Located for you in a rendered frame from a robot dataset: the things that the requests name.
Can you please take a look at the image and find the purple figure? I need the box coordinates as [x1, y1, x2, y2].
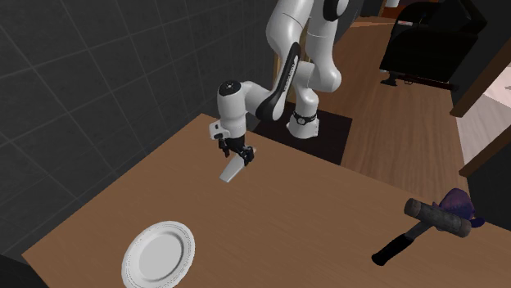
[432, 187, 486, 230]

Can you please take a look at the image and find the white flat wedge-shaped object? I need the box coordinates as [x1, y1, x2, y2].
[219, 148, 257, 184]

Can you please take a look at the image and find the white round plate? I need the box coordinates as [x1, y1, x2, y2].
[120, 220, 197, 288]

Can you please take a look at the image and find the dark robot stand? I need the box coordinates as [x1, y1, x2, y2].
[252, 101, 354, 166]

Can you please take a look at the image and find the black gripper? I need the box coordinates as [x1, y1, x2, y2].
[215, 133, 256, 167]

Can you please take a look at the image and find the grey mallet with black handle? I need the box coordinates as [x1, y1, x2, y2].
[370, 197, 473, 268]

